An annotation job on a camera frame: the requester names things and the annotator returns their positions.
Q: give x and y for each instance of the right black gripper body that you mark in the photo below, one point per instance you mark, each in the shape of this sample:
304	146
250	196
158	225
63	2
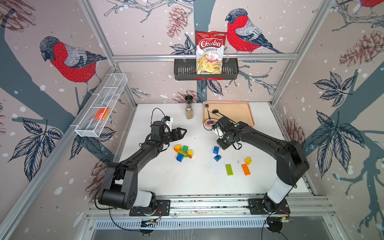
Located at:
223	142

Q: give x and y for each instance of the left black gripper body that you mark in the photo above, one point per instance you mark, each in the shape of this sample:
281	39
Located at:
167	137

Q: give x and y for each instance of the orange brick front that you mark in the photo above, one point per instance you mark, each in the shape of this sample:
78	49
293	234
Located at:
180	150

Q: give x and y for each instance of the orange brick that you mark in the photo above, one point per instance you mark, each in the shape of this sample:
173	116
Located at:
246	170
180	150

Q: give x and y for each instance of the green square brick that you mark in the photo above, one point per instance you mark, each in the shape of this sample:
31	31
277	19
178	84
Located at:
185	149

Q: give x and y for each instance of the lime green long brick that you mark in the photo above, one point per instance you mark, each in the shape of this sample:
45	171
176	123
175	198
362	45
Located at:
182	153

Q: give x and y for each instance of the blue square brick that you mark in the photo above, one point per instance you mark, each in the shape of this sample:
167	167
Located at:
216	150
180	157
217	158

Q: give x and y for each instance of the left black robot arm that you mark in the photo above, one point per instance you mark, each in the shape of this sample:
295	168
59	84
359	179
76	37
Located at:
120	185

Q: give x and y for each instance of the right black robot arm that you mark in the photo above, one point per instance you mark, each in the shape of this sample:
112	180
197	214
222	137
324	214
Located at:
291	162

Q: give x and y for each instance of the beige tray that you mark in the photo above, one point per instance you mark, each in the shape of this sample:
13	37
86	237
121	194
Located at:
234	110

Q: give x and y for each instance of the black spoon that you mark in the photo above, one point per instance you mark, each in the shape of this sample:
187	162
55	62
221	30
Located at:
218	114

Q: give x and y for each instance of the blue square brick back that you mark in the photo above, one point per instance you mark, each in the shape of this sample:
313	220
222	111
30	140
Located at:
216	150

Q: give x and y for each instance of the small grey spoon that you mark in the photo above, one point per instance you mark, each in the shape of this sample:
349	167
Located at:
208	112

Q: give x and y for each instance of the glass spice shaker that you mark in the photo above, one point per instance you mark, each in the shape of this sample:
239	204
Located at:
189	109

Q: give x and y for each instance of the lime green flat brick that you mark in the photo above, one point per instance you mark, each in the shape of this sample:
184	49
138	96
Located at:
229	170

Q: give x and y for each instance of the orange flat brick right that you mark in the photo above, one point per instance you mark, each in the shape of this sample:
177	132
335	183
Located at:
246	170

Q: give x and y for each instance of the Chuba cassava chips bag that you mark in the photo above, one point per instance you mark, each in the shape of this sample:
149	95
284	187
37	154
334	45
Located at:
210	52

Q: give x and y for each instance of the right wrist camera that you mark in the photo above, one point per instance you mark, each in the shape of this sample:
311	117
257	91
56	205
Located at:
217	130

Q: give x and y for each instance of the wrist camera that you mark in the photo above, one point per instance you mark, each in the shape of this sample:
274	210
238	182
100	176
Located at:
217	130
158	128

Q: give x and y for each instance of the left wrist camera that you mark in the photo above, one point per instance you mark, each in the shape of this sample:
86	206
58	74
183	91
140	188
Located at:
158	128

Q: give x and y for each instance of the black wall basket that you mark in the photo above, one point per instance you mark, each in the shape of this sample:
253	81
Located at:
189	69

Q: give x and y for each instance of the orange block in wire basket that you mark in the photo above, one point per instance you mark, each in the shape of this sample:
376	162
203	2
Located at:
102	114

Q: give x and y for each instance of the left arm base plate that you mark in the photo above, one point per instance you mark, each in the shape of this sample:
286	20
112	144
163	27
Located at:
155	209

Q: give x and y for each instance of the white wire wall basket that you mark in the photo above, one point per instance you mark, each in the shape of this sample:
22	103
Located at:
106	98

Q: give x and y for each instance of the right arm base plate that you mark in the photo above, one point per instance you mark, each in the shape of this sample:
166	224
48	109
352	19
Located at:
259	206

